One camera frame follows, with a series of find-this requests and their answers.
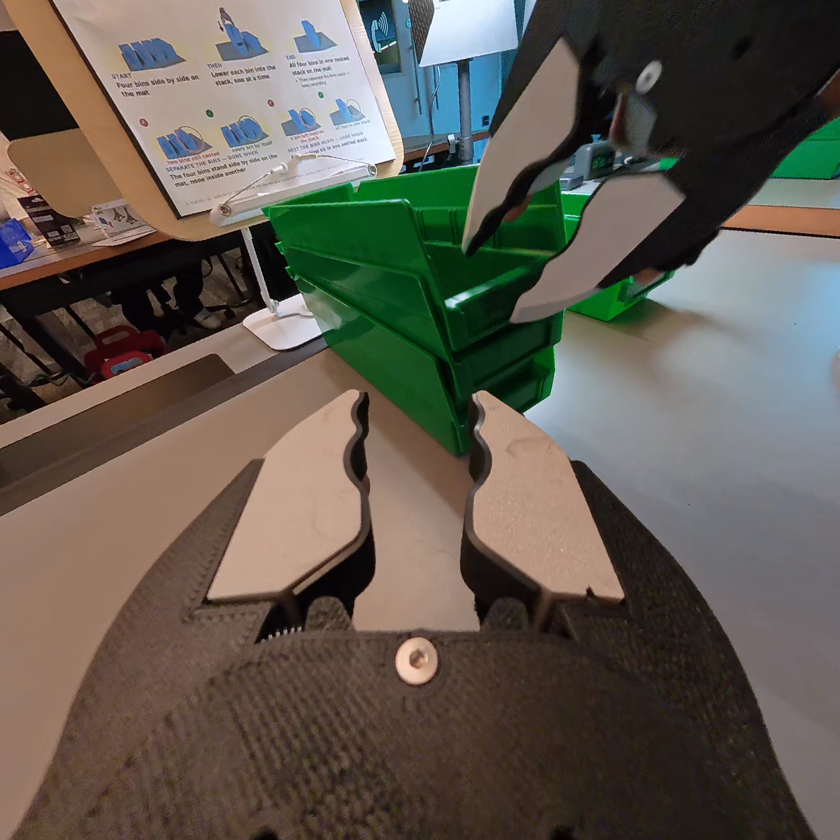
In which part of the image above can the stack of green bins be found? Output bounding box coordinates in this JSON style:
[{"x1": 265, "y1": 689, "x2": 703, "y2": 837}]
[{"x1": 771, "y1": 118, "x2": 840, "y2": 179}]

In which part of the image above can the black printed card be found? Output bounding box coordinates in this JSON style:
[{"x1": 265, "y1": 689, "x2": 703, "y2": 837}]
[{"x1": 18, "y1": 193, "x2": 83, "y2": 247}]

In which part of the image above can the clear page holder bar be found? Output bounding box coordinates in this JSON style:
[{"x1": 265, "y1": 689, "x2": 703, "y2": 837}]
[{"x1": 209, "y1": 157, "x2": 380, "y2": 228}]

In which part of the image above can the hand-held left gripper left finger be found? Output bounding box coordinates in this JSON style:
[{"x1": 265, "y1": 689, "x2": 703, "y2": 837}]
[{"x1": 206, "y1": 390, "x2": 378, "y2": 618}]

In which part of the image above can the white instruction sheet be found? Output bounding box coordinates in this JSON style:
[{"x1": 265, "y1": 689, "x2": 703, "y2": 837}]
[{"x1": 51, "y1": 0, "x2": 398, "y2": 219}]

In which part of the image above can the red bag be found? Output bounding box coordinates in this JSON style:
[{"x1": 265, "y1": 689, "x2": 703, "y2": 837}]
[{"x1": 82, "y1": 328, "x2": 168, "y2": 385}]

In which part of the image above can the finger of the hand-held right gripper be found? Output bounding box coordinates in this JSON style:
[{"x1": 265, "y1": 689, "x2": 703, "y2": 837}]
[
  {"x1": 508, "y1": 172, "x2": 689, "y2": 326},
  {"x1": 461, "y1": 36, "x2": 583, "y2": 258}
]

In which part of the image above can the grey metal pole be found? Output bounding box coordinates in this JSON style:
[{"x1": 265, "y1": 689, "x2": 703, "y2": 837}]
[{"x1": 453, "y1": 58, "x2": 476, "y2": 165}]

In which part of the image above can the green plastic bin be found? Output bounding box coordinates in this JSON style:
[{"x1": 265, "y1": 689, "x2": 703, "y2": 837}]
[
  {"x1": 274, "y1": 239, "x2": 564, "y2": 388},
  {"x1": 563, "y1": 190, "x2": 678, "y2": 322},
  {"x1": 295, "y1": 276, "x2": 557, "y2": 457},
  {"x1": 261, "y1": 164, "x2": 567, "y2": 352}
]

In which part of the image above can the blue plastic bin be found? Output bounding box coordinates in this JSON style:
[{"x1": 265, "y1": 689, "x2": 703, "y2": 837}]
[{"x1": 0, "y1": 220, "x2": 34, "y2": 271}]

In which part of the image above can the brown wooden table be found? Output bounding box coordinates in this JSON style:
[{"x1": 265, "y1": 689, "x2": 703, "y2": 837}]
[{"x1": 0, "y1": 226, "x2": 277, "y2": 408}]

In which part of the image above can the grey device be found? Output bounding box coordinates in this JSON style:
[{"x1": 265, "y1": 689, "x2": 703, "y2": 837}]
[{"x1": 571, "y1": 141, "x2": 624, "y2": 181}]

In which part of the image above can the wood-edged white table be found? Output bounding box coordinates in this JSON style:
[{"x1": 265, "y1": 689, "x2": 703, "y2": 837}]
[{"x1": 718, "y1": 177, "x2": 840, "y2": 238}]

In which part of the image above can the clear acrylic sign holder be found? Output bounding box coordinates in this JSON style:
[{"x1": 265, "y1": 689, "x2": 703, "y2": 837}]
[{"x1": 88, "y1": 205, "x2": 158, "y2": 247}]

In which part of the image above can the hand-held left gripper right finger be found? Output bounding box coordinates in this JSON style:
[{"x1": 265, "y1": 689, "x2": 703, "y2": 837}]
[{"x1": 459, "y1": 391, "x2": 626, "y2": 630}]

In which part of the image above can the white board stand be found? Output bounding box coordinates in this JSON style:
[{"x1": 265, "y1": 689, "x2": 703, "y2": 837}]
[{"x1": 241, "y1": 226, "x2": 327, "y2": 350}]

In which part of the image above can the white sign panel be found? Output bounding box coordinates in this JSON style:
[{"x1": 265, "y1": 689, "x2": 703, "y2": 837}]
[{"x1": 420, "y1": 0, "x2": 521, "y2": 68}]

